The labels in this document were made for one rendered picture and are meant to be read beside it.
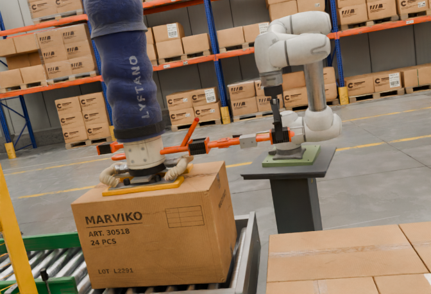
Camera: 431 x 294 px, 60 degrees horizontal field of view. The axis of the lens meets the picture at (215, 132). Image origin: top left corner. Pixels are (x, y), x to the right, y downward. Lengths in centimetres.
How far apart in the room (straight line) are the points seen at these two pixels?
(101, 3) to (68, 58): 797
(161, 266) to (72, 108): 821
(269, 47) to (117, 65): 60
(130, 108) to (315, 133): 114
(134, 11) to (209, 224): 90
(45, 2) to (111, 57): 826
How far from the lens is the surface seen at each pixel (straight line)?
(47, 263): 230
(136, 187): 162
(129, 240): 165
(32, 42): 998
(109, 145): 200
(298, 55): 149
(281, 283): 159
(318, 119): 221
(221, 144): 158
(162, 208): 154
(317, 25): 203
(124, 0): 159
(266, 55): 150
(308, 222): 240
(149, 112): 159
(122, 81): 157
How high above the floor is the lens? 142
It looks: 10 degrees down
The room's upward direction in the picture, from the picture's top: 10 degrees counter-clockwise
